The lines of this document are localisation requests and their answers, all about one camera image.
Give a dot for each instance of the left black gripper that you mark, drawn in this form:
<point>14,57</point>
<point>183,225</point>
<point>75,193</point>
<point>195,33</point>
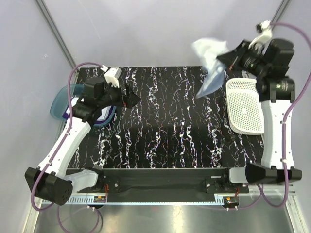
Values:
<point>129,99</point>

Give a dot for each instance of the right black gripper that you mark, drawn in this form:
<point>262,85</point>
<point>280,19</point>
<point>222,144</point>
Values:
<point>232,59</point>

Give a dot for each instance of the blue-edged white towel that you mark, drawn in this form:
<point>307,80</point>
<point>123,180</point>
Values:
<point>207,49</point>

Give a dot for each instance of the light blue towel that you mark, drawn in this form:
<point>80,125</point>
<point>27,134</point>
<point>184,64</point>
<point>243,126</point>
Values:
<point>103,116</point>

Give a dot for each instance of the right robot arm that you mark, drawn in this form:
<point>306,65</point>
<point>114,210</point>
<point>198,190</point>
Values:
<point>276,96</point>

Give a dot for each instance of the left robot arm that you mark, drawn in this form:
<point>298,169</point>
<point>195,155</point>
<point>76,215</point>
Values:
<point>48,180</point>

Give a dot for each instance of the white plastic basket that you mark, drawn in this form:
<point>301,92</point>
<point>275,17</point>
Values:
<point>243,106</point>

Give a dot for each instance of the teal translucent tray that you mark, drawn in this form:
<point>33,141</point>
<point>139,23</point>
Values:
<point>61,102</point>

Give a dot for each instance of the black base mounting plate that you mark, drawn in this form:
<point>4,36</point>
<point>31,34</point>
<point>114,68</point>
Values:
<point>160,182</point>

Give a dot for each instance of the left connector board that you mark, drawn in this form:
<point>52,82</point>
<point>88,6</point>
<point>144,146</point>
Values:
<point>99,199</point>

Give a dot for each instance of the connector board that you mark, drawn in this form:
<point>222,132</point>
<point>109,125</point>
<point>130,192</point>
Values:
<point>99,199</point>
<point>231,200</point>

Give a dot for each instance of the right connector board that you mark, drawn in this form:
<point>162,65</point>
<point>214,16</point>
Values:
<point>231,200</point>

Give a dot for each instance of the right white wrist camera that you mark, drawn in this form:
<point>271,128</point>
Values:
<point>265,34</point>

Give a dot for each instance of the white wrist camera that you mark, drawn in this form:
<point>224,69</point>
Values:
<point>265,34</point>
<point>112,75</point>

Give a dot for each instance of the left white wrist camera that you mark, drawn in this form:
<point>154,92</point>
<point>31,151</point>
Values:
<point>112,75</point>

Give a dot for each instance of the right aluminium corner post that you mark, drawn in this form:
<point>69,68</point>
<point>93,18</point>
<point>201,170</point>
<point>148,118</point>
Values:
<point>281,10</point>

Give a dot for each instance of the aluminium corner post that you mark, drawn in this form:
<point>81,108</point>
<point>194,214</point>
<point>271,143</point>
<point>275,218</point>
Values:
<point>55,31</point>
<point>281,10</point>

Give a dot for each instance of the left aluminium corner post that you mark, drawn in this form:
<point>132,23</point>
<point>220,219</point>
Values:
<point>55,31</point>

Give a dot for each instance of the aluminium rail frame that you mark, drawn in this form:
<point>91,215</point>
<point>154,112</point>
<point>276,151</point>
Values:
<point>193,209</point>

